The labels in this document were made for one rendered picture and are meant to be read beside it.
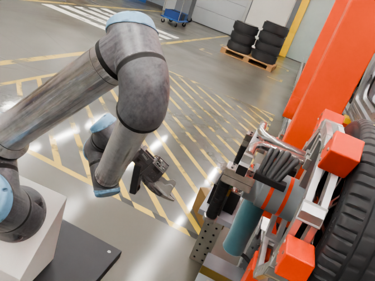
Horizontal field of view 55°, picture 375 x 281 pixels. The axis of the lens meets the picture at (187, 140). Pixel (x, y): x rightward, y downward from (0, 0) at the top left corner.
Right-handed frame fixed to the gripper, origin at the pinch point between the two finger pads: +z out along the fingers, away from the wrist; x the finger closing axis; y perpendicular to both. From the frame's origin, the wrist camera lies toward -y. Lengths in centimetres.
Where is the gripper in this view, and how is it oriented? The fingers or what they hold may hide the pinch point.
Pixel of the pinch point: (170, 198)
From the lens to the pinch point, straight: 128.0
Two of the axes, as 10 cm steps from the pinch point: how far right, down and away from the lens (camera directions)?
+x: 2.4, -3.3, 9.1
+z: 7.0, 7.1, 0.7
